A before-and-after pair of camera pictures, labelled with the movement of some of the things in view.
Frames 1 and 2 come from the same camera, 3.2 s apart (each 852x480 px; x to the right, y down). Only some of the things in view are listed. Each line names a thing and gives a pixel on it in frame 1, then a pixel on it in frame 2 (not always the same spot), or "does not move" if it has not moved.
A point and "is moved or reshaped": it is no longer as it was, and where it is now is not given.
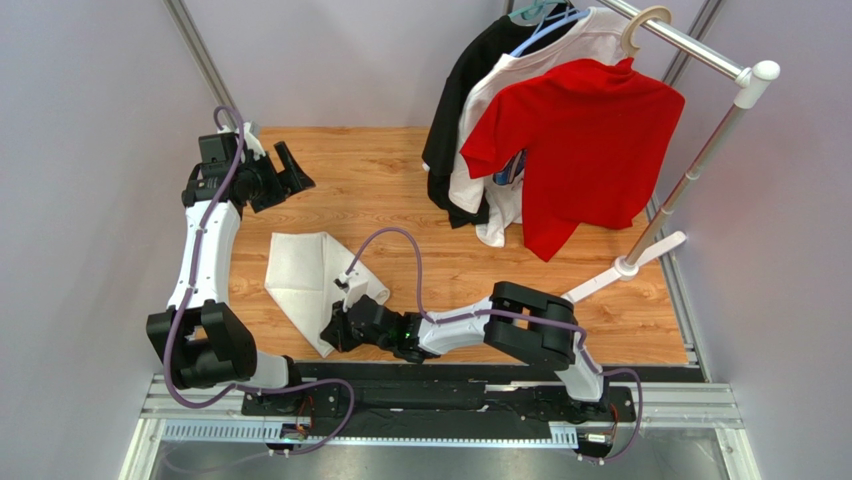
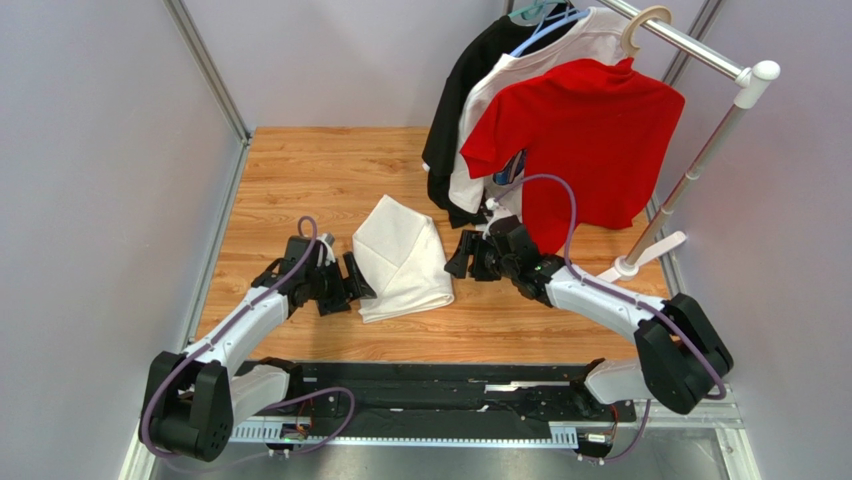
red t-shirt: (594, 137) does not move
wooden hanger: (636, 21) does not move
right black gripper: (339, 327) → (480, 256)
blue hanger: (551, 29) does not move
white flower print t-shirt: (592, 35) does not move
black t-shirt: (501, 38) does not move
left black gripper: (293, 177) → (339, 301)
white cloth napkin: (301, 273) is moved or reshaped
